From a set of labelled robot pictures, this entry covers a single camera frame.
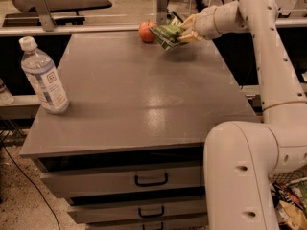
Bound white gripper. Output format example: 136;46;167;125
177;6;221;43

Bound green jalapeno chip bag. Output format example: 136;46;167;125
150;11;184;50

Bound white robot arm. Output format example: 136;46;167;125
179;0;307;230

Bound red apple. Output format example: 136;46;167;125
138;20;156;43

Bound dark bench table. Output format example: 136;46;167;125
3;0;112;27

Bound grey drawer cabinet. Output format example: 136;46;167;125
19;28;262;230

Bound clear plastic water bottle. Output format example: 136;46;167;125
19;36;69;114

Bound middle grey drawer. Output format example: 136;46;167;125
68;196;206;223

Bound grey drawer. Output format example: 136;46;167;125
41;161;204;198
68;196;206;223
85;215;208;230

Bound bottom grey drawer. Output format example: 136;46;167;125
85;215;208;230

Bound snack bags in basket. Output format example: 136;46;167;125
271;177;307;230

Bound top grey drawer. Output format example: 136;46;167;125
41;161;204;198

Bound middle metal bracket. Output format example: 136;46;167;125
156;0;168;25

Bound metal bracket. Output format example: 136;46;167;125
156;0;168;25
33;0;56;32

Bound left metal bracket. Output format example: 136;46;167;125
33;0;56;32

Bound wire basket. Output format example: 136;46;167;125
272;171;305;184

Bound black floor cable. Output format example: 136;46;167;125
0;137;61;230

